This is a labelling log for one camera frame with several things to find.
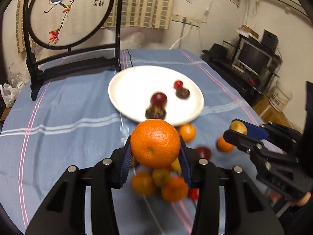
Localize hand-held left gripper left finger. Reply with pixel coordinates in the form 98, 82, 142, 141
26, 137, 134, 235

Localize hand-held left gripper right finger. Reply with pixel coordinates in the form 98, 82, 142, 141
180, 136, 285, 235

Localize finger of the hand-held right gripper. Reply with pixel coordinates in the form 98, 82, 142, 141
223, 129, 300, 173
242, 121, 304, 153

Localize yellow round fruit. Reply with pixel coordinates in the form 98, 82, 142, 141
171, 158, 183, 173

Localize small pale yellow fruit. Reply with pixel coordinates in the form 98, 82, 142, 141
229, 119, 247, 135

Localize small orange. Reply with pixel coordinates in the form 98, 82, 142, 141
216, 136, 235, 153
131, 171, 157, 196
161, 177, 189, 202
178, 124, 196, 142

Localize dark red plum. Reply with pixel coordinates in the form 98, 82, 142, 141
195, 146, 212, 159
150, 92, 168, 106

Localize yellow-green round fruit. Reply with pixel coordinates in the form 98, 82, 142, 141
152, 168, 172, 188

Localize large orange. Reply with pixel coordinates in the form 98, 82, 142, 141
130, 119, 181, 169

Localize white round plate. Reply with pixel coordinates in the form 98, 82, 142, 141
108, 66, 204, 126

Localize person's right hand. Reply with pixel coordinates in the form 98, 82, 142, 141
270, 191, 292, 217

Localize white bucket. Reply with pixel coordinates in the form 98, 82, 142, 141
269, 80, 292, 112

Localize brown passion fruit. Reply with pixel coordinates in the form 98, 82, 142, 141
176, 88, 191, 100
145, 105, 167, 120

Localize black media stand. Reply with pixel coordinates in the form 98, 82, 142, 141
202, 50, 282, 106

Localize blue striped tablecloth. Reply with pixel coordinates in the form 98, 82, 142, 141
0, 48, 294, 235

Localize grey monitor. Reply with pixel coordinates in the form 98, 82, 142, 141
235, 40, 273, 75

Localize black hat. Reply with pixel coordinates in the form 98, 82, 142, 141
202, 43, 229, 59

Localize black speaker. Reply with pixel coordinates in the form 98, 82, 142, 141
262, 29, 279, 52

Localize cardboard box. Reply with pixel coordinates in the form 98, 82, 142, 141
238, 24, 260, 40

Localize white plastic bag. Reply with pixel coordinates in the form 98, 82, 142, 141
0, 83, 21, 108

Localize checkered beige curtain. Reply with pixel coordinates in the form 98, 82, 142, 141
16, 0, 178, 54

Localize round embroidered bird screen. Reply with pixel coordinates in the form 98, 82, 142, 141
23, 0, 123, 101

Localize white power cable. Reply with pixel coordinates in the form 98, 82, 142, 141
169, 17, 196, 51

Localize white wall outlets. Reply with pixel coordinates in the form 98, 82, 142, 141
182, 17, 203, 27

